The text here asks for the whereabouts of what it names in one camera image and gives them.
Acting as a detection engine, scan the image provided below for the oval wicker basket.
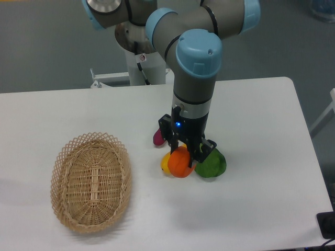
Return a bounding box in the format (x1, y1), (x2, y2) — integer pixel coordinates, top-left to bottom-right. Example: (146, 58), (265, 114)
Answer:
(50, 132), (132, 233)

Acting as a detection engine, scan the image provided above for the black cable on pedestal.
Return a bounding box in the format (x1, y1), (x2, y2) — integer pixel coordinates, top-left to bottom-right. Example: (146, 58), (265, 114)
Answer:
(134, 41), (151, 85)

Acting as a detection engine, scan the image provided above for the orange fruit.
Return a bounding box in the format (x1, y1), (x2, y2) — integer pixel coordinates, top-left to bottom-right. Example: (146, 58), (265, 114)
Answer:
(167, 146), (196, 178)

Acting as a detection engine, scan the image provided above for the blue object top right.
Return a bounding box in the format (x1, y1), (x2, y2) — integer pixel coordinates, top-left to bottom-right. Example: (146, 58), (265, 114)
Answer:
(309, 0), (334, 23)

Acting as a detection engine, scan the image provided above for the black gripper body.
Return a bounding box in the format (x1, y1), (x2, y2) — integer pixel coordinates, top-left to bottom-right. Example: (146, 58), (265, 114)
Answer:
(171, 114), (208, 143)

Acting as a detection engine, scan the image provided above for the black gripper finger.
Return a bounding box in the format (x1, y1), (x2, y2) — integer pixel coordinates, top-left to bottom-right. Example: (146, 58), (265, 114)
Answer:
(186, 138), (217, 168)
(159, 114), (180, 154)

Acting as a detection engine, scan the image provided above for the magenta eggplant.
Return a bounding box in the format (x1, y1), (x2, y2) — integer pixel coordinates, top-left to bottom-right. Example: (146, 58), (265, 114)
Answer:
(153, 129), (165, 146)

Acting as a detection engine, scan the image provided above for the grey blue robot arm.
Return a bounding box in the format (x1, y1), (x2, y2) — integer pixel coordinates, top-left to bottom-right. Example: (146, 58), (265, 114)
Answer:
(82, 1), (261, 163)

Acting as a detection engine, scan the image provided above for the yellow lemon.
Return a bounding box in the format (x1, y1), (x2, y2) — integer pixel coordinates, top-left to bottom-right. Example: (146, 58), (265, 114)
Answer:
(160, 152), (171, 175)

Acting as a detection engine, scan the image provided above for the black device at table edge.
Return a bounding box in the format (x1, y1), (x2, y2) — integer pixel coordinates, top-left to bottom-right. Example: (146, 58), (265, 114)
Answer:
(316, 211), (334, 239)

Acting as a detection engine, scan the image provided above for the white frame at right edge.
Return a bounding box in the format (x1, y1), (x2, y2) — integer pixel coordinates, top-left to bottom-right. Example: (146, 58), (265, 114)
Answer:
(309, 88), (334, 139)

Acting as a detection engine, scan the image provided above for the green leafy vegetable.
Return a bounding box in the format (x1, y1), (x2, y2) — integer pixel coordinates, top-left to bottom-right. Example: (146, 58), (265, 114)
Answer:
(195, 149), (227, 178)

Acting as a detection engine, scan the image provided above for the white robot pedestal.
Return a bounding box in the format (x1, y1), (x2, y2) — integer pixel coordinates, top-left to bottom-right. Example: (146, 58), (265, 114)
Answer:
(90, 21), (174, 88)

